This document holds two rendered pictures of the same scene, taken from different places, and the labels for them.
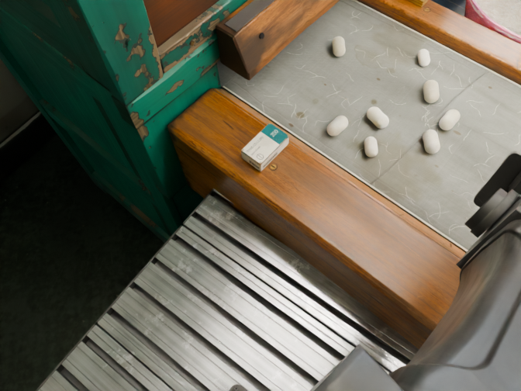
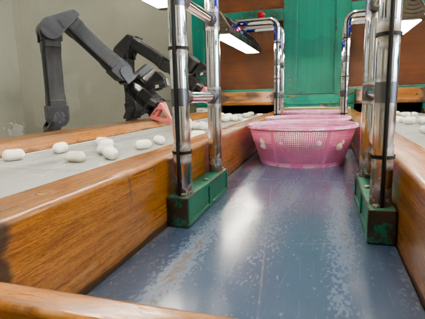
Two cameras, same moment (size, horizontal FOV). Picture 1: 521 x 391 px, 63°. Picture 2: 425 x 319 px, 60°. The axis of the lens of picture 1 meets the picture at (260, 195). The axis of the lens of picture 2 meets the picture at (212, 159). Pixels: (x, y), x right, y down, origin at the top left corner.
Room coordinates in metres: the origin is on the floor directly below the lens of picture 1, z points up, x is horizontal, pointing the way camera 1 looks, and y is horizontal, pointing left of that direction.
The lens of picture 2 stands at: (-0.47, -1.76, 0.84)
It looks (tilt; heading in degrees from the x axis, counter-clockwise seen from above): 10 degrees down; 64
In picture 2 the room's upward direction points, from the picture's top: 1 degrees counter-clockwise
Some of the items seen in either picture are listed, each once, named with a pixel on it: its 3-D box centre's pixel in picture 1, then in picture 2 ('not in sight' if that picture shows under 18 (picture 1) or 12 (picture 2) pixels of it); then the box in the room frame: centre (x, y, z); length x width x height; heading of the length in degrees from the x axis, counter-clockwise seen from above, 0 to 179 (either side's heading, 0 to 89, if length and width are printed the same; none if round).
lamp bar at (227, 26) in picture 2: not in sight; (239, 35); (0.30, -0.43, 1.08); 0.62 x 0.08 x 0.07; 47
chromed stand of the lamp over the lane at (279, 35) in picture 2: not in sight; (258, 80); (0.35, -0.49, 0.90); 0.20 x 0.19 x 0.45; 47
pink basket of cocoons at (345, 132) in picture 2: not in sight; (301, 142); (0.13, -1.03, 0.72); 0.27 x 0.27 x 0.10
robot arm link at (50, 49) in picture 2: not in sight; (53, 74); (-0.40, -0.49, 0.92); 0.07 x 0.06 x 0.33; 97
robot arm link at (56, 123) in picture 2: not in sight; (54, 121); (-0.41, -0.48, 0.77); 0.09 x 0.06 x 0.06; 97
